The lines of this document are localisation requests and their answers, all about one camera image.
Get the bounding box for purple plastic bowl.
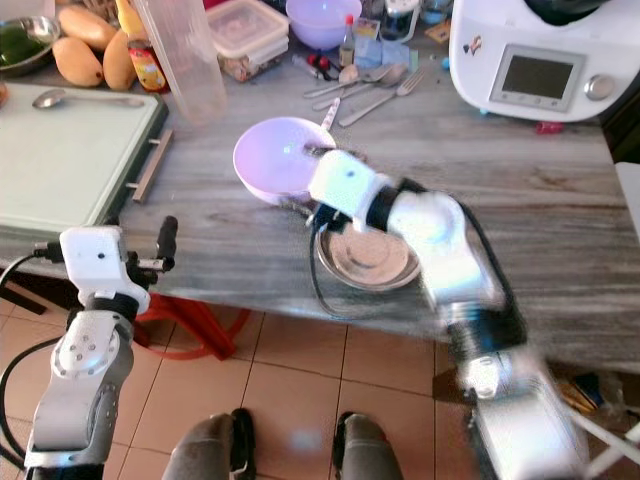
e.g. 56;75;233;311
232;116;337;207
284;0;364;52

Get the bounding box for steel plate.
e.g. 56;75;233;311
314;218;422;294

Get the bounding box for red plastic stool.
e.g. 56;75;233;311
134;292;252;362

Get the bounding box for metal spoon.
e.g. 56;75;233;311
312;63;409;112
303;64;393;100
31;87;148;110

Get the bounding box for metal fork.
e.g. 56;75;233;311
337;69;425;129

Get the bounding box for small red fruits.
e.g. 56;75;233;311
303;52;338;81

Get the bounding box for small bottle with red cap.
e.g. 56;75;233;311
339;14;359;70

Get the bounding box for blue packet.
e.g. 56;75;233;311
356;18;411;71

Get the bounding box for pale green cutting board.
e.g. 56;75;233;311
0;87;170;238

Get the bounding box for clear plastic lidded container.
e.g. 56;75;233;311
207;0;290;84

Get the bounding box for clear glass jar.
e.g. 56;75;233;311
380;0;422;41

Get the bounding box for clear plastic tumbler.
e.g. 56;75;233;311
134;0;230;127

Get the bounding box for sauce bottle with red label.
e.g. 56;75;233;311
116;0;167;94

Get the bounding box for yellow mango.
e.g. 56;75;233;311
56;5;119;52
101;29;139;92
51;36;107;89

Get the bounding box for white kitchen appliance with screen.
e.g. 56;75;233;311
447;0;617;125

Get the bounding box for grey right robot leg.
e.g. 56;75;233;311
334;411;422;480

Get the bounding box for steel bowl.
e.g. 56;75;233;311
0;14;62;80

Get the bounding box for green pepper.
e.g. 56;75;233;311
0;24;45;68

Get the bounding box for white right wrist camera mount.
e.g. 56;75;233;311
307;149;391;228

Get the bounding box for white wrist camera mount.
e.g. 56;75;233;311
307;149;391;228
59;225;138;301

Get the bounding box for white handled knife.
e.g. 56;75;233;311
321;96;342;132

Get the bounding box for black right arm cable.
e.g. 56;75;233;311
306;212;456;341

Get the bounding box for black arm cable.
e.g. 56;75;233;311
306;212;456;341
0;242;67;469

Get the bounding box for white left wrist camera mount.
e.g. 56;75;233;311
59;225;138;301

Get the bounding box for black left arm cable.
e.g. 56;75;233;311
0;242;67;469

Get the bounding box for white metal frame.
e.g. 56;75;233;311
558;398;640;479

